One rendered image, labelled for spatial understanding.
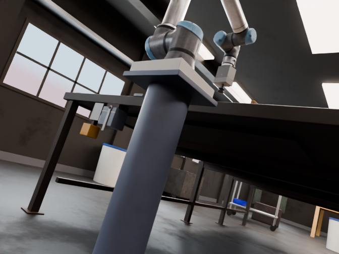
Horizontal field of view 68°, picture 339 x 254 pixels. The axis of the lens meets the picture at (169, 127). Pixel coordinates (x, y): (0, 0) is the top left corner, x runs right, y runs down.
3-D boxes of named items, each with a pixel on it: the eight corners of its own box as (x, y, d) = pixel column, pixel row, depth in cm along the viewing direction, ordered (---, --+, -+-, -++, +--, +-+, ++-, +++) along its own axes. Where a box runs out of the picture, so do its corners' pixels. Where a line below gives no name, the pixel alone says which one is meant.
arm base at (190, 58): (174, 65, 88) (182, 41, 90) (148, 70, 99) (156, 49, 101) (201, 85, 97) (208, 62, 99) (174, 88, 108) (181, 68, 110)
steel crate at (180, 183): (166, 193, 662) (173, 168, 673) (198, 205, 597) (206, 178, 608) (146, 189, 602) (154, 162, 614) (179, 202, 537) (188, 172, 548)
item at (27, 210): (26, 213, 174) (71, 99, 188) (20, 207, 182) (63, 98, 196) (44, 214, 183) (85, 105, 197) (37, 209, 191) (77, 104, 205)
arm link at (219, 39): (231, 26, 133) (241, 38, 141) (214, 30, 141) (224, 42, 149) (228, 40, 132) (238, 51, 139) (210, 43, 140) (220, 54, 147)
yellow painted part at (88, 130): (86, 135, 161) (99, 101, 165) (79, 133, 167) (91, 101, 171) (96, 139, 167) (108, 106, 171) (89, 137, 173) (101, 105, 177)
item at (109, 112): (106, 131, 148) (116, 102, 151) (93, 128, 157) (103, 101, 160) (120, 136, 156) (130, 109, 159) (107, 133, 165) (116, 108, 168)
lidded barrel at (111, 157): (107, 181, 514) (119, 148, 525) (126, 189, 476) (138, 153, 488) (83, 177, 471) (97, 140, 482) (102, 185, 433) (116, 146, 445)
